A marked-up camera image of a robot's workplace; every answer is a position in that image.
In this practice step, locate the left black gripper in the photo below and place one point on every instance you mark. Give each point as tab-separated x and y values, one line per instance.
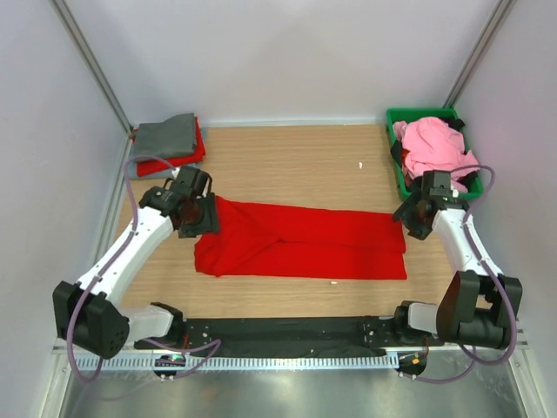
210	222

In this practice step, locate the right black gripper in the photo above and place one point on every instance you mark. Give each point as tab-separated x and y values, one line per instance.
415	230

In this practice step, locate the red t shirt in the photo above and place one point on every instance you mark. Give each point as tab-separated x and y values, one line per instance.
289	241
152	168

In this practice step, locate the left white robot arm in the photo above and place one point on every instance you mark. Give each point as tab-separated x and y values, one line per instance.
88	313

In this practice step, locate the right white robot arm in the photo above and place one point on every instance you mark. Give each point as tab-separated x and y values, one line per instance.
480	305

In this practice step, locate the folded red t shirt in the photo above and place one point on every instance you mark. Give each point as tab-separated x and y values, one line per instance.
152	168

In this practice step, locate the folded grey t shirt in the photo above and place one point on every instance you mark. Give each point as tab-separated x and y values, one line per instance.
172	138

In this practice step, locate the pink t shirt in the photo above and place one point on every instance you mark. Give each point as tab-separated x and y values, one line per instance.
428	144

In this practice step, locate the white slotted cable duct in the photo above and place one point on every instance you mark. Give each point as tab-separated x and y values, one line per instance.
168	362

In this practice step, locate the aluminium front rail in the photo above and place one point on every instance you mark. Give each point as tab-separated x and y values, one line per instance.
521	339

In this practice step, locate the right aluminium frame post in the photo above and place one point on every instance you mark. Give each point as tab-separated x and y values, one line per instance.
480	48

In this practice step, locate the aluminium frame post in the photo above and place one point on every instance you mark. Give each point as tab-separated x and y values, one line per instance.
480	48
73	29

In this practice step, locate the left aluminium frame post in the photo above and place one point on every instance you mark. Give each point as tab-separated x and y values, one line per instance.
73	29

